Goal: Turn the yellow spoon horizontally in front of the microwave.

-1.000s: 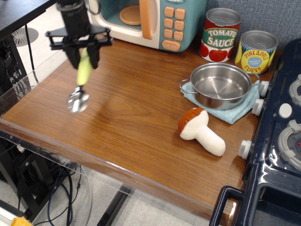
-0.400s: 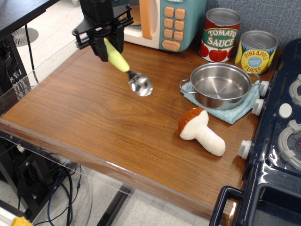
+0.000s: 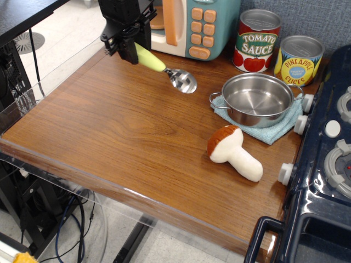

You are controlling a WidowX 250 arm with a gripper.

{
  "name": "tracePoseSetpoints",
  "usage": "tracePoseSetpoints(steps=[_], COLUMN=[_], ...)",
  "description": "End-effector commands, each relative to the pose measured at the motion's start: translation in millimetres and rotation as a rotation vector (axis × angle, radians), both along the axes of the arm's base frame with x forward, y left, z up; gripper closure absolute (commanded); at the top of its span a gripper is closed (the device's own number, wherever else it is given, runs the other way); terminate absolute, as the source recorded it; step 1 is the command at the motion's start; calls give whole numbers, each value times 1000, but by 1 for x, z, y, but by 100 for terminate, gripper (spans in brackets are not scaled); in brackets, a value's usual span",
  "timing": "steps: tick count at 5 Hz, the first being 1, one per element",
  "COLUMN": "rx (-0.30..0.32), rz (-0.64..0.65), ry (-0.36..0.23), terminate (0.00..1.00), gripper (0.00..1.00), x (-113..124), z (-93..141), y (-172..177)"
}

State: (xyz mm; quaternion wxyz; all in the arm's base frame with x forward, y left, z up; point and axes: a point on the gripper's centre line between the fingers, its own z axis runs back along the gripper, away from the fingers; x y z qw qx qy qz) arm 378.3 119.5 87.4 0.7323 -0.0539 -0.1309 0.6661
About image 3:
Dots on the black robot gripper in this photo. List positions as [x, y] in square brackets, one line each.
[126, 22]

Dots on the yellow-green handled metal spoon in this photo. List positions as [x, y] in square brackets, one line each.
[182, 80]

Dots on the orange microwave turntable plate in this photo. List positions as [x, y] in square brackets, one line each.
[157, 23]

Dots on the toy microwave cream and teal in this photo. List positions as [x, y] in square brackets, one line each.
[195, 29]

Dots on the round floor vent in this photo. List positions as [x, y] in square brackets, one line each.
[26, 42]

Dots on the black desk left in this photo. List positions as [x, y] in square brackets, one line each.
[19, 16]

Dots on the tomato sauce can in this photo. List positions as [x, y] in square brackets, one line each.
[256, 39]

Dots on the small steel pot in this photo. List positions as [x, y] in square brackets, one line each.
[256, 100]

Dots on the plush mushroom toy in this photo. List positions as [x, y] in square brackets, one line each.
[225, 145]

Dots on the light blue cloth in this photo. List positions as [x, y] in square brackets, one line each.
[267, 135]

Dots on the pineapple slices can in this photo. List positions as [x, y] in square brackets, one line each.
[298, 59]

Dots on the white stove knob upper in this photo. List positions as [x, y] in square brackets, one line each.
[307, 102]

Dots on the white stove knob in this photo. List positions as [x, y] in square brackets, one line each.
[300, 124]
[307, 102]
[285, 173]

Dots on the white stove knob middle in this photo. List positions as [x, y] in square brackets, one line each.
[300, 124]

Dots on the black table leg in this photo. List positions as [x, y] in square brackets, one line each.
[134, 239]

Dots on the white stove knob lower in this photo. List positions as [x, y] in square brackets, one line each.
[285, 173]

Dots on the dark blue toy stove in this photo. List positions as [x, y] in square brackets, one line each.
[315, 226]

